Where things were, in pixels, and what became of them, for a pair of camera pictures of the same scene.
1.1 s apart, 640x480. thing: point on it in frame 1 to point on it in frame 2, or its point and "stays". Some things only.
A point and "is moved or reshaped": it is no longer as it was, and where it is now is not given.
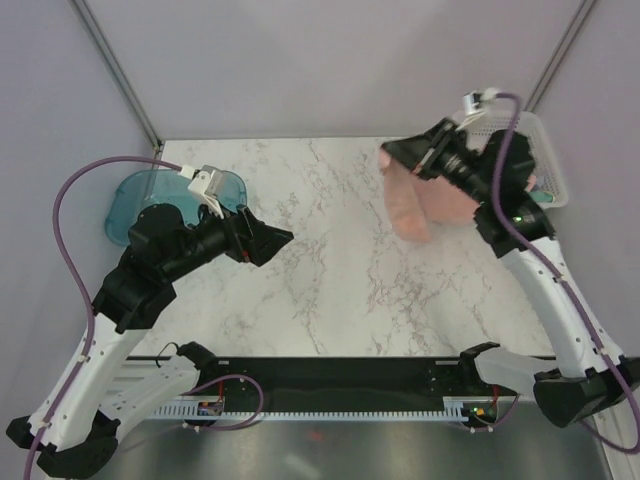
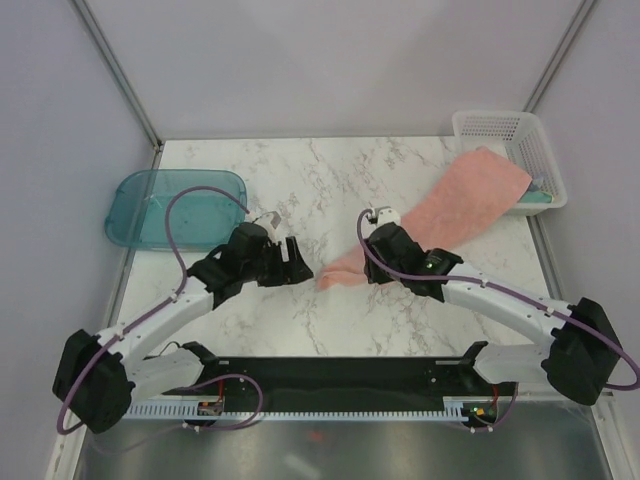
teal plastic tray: (139, 189) stays
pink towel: (416, 205) is moved or reshaped
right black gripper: (420, 154) to (372, 272)
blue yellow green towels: (537, 192) stays
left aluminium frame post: (121, 76) stays
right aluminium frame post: (559, 56) stays
